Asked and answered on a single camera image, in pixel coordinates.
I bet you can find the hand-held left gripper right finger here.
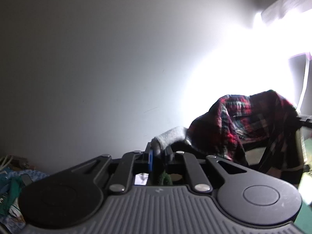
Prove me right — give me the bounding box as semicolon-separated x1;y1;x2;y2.
164;147;254;194

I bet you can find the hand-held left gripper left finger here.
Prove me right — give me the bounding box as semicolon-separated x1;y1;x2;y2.
73;143;154;195

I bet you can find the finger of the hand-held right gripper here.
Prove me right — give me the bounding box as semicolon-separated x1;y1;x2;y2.
294;114;312;128

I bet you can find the green cardigan with white stripes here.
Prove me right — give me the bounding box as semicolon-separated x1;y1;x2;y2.
134;126;207;186

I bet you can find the red plaid shirt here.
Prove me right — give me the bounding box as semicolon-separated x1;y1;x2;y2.
186;90;306;186

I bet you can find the blue patterned cloth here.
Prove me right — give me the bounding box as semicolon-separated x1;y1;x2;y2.
0;168;50;228

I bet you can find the dark green cloth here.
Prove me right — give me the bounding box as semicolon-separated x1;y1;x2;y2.
0;175;26;216

